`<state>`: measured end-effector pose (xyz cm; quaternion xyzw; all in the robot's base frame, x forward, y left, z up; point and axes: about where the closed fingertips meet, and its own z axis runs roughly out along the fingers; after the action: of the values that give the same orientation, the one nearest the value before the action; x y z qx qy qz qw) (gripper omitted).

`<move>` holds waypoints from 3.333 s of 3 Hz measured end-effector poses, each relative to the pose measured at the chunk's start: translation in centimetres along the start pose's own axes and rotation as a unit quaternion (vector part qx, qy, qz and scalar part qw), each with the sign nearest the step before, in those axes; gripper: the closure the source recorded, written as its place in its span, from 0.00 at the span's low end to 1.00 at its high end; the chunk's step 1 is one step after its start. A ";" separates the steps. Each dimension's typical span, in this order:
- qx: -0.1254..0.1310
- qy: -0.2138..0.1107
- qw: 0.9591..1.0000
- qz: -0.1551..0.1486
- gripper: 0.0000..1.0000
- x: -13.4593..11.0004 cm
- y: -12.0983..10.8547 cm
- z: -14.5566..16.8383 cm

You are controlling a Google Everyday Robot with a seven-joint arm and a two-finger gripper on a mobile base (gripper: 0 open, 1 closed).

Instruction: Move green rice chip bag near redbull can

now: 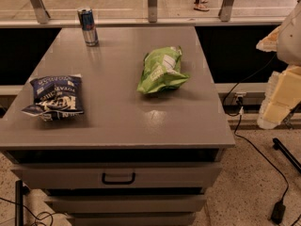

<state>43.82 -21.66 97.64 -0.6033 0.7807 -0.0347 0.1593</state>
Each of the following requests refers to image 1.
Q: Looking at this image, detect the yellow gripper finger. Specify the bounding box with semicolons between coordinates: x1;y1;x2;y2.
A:
257;65;301;129
256;26;280;52

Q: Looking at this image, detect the green rice chip bag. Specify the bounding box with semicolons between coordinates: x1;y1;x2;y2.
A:
136;46;190;94

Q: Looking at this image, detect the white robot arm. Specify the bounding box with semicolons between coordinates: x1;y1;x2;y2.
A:
256;2;301;129

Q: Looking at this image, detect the redbull can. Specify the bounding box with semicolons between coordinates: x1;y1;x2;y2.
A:
77;7;99;46

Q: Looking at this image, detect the blue potato chip bag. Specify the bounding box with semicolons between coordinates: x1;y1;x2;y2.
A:
23;74;84;121

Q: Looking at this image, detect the black stand leg right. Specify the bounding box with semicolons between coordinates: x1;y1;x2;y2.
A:
273;137;301;173

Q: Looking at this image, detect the black stand leg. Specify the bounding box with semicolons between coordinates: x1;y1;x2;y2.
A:
15;180;24;226
273;137;301;173

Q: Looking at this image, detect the black power adapter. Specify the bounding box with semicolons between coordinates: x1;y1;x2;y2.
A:
271;201;286;224

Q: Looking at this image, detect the grey drawer cabinet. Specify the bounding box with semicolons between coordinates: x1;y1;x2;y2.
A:
0;27;234;226

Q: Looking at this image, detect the metal window railing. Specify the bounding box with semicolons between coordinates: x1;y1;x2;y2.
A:
0;0;300;27

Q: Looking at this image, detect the black stand leg left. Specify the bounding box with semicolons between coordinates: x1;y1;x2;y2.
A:
15;180;24;226

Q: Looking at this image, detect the wall power outlet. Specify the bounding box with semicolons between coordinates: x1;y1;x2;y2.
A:
234;91;246;105

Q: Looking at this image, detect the black power cable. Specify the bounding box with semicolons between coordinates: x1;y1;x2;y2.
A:
221;52;290;202

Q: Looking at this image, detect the black drawer handle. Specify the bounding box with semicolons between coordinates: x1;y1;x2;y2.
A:
102;172;136;186

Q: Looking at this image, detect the black cable on floor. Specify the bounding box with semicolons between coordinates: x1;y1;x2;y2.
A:
0;196;69;226

